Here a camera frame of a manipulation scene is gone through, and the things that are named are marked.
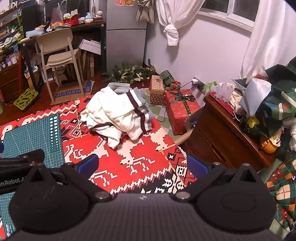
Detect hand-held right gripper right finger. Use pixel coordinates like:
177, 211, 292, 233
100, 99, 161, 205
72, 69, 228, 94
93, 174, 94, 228
170, 155, 262, 202

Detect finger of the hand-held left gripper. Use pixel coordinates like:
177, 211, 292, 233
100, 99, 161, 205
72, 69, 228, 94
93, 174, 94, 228
0, 149, 45, 171

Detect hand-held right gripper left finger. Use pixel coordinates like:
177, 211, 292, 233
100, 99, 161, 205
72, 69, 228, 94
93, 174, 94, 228
25, 153, 114, 203

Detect white knit vest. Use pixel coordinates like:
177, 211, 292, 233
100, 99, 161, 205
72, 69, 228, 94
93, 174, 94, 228
80, 88, 155, 149

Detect green cutting mat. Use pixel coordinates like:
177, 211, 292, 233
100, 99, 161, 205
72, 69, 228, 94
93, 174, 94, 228
0, 113, 65, 235

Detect wooden nightstand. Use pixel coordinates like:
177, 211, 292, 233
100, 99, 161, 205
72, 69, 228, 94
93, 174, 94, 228
183, 92, 277, 172

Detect red patterned blanket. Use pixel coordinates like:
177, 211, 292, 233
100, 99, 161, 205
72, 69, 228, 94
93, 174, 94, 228
0, 94, 197, 195

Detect large red gift box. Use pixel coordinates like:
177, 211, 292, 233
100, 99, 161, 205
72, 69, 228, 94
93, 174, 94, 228
165, 89, 201, 136

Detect lime green lattice stool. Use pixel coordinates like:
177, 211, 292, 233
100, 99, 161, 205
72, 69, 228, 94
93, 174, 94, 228
13, 88, 39, 111

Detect green checkered rug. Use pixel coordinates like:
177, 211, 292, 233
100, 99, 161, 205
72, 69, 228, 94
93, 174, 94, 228
139, 87, 185, 139

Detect flattened cardboard box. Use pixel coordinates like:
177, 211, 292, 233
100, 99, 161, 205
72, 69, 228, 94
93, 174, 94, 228
53, 79, 95, 106

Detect yellow plush toy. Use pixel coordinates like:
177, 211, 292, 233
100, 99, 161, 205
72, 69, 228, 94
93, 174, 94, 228
260, 128, 284, 154

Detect red dotted gift box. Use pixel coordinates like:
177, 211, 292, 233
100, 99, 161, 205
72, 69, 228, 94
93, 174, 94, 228
150, 93, 166, 106

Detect clear glass mug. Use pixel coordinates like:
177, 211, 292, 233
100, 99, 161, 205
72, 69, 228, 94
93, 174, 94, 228
215, 83, 225, 100
222, 83, 234, 103

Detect wooden drawer cabinet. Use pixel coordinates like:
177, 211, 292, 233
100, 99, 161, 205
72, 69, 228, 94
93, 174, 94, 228
0, 61, 24, 103

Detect small green plant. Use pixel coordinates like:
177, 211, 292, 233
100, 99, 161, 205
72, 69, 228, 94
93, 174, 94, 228
203, 81, 219, 93

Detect grey garment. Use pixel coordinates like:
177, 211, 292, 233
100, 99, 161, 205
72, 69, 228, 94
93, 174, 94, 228
108, 83, 130, 94

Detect argyle patterned cloth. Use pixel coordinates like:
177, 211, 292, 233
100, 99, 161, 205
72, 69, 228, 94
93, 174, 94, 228
265, 151, 296, 232

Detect small beige step stool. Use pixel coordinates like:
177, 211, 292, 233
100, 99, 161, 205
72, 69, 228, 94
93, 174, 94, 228
52, 66, 68, 87

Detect green gift box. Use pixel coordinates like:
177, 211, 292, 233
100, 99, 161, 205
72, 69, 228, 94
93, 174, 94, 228
159, 70, 175, 87

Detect pale blue cloth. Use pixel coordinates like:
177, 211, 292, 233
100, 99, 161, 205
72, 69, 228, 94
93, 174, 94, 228
239, 77, 271, 115

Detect folded cardboard boxes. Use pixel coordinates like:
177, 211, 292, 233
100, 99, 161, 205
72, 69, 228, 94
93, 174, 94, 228
66, 50, 95, 79

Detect christmas wreath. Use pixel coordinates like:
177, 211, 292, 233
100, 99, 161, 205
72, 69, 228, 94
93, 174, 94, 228
101, 59, 158, 84

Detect green christmas printed cloth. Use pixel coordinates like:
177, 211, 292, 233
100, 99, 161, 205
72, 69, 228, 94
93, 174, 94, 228
232, 57, 296, 139

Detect white cardboard box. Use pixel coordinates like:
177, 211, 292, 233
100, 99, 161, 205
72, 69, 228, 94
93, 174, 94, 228
77, 39, 102, 55

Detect beige chair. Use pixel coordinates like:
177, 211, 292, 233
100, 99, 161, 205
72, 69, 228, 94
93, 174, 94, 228
36, 28, 84, 104

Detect grey refrigerator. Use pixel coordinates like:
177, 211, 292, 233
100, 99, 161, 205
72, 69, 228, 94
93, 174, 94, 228
106, 0, 148, 71

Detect cluttered shelf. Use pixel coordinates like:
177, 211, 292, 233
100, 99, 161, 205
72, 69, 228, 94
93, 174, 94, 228
0, 0, 26, 50

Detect black desk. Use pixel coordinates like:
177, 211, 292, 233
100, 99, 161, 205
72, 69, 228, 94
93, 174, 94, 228
20, 20, 107, 91

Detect plastic bag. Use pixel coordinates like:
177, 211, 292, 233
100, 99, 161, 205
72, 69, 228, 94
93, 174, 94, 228
50, 0, 68, 30

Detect long white curtain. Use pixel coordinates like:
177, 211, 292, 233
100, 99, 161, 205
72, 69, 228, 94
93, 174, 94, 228
239, 0, 296, 79

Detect knotted white curtain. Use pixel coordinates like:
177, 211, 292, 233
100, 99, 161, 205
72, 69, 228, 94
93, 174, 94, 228
155, 0, 206, 47

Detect window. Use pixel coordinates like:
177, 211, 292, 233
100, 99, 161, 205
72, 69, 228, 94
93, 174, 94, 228
198, 0, 263, 29

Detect beige tote bag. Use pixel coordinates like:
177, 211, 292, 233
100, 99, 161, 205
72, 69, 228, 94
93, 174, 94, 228
136, 0, 157, 24

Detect wall socket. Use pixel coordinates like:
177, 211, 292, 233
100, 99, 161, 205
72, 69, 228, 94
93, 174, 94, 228
191, 77, 204, 95

